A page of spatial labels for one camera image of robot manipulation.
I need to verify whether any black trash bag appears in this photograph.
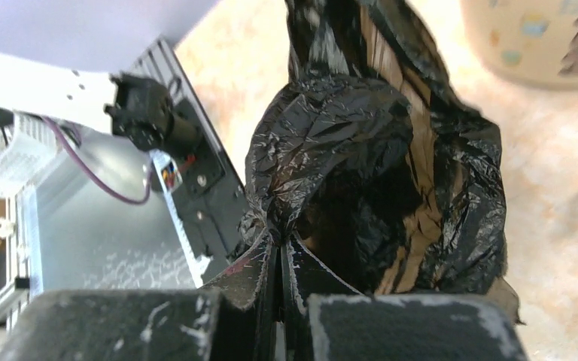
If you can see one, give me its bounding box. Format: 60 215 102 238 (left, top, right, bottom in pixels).
236 1 520 323

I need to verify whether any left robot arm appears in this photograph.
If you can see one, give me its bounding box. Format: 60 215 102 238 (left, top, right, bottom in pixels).
0 53 202 157

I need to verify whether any white toothed cable rail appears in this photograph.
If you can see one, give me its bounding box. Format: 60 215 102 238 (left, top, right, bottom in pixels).
150 150 212 288

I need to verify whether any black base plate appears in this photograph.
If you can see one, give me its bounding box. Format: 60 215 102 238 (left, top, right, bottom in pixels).
172 138 248 286

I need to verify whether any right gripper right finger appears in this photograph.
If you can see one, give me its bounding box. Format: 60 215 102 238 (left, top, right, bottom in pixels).
280 238 359 361

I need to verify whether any beige round trash bin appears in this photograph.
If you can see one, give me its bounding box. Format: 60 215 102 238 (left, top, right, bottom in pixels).
460 0 578 89

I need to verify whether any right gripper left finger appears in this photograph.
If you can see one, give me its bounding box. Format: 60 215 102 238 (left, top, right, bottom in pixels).
203 231 275 360

